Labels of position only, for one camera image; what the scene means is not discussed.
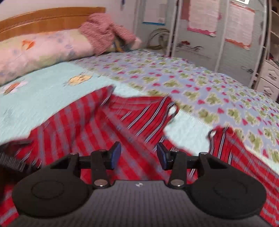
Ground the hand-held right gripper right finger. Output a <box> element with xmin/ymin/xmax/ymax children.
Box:
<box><xmin>156</xmin><ymin>142</ymin><xmax>226</xmax><ymax>189</ymax></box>

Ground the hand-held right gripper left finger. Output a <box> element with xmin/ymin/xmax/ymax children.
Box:
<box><xmin>50</xmin><ymin>141</ymin><xmax>122</xmax><ymax>189</ymax></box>

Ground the electric fan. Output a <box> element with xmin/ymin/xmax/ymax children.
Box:
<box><xmin>148</xmin><ymin>28</ymin><xmax>171</xmax><ymax>51</ymax></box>

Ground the mint quilted blanket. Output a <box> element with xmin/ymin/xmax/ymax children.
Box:
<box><xmin>0</xmin><ymin>61</ymin><xmax>279</xmax><ymax>171</ymax></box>

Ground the wooden headboard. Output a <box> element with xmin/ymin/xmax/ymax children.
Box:
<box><xmin>0</xmin><ymin>7</ymin><xmax>106</xmax><ymax>42</ymax></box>

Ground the white wardrobe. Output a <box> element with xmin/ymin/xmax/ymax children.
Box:
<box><xmin>133</xmin><ymin>0</ymin><xmax>279</xmax><ymax>101</ymax></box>

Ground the pale floral pillow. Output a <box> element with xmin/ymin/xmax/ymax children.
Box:
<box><xmin>0</xmin><ymin>29</ymin><xmax>142</xmax><ymax>85</ymax></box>

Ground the pink patterned cloth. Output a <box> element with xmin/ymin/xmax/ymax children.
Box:
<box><xmin>80</xmin><ymin>13</ymin><xmax>142</xmax><ymax>56</ymax></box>

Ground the red plaid shirt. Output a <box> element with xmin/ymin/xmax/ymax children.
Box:
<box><xmin>0</xmin><ymin>85</ymin><xmax>279</xmax><ymax>227</ymax></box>

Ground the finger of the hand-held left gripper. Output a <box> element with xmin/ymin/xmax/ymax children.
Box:
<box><xmin>0</xmin><ymin>140</ymin><xmax>33</xmax><ymax>150</ymax></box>

